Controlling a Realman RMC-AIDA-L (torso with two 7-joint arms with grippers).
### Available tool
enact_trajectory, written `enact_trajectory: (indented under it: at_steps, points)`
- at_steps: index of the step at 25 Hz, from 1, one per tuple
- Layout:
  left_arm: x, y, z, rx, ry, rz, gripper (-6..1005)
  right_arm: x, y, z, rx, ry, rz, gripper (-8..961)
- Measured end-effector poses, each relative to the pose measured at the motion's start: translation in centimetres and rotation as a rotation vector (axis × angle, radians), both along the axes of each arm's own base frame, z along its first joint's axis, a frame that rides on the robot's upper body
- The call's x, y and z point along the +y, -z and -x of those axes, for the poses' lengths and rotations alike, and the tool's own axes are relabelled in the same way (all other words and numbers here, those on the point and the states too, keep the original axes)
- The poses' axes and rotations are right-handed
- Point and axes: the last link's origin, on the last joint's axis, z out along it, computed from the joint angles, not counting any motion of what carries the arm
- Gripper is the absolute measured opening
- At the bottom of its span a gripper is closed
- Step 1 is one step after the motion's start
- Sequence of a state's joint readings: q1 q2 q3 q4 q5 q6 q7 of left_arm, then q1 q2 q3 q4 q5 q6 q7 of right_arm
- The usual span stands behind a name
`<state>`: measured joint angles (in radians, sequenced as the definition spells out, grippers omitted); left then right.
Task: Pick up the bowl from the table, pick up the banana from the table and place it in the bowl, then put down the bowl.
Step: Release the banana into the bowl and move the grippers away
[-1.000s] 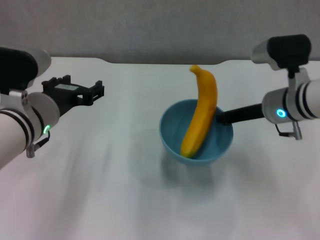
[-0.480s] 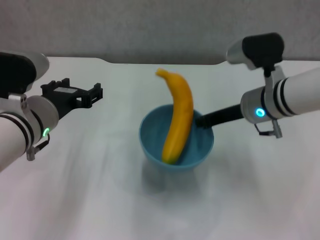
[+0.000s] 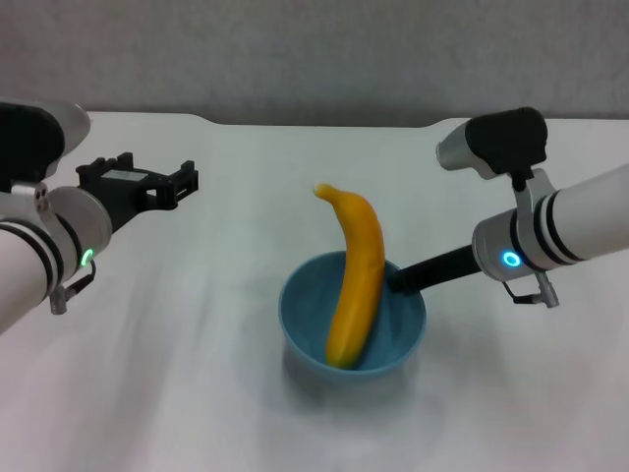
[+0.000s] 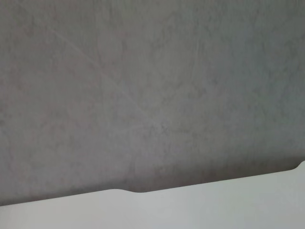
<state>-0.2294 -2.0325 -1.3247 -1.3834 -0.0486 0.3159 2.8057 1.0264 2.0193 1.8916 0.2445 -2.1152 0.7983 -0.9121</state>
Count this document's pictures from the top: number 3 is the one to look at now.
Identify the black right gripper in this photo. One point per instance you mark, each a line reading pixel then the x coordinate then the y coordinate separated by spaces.
pixel 442 270

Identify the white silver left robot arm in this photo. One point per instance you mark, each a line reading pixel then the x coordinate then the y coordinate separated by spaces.
pixel 29 265

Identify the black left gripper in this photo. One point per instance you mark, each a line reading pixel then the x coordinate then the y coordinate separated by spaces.
pixel 120 192

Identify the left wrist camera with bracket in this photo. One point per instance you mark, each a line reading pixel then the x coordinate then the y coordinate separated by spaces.
pixel 29 142

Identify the yellow banana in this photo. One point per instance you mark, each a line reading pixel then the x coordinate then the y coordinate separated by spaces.
pixel 359 275

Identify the light blue plastic bowl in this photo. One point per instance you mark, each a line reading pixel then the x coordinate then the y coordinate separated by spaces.
pixel 398 334

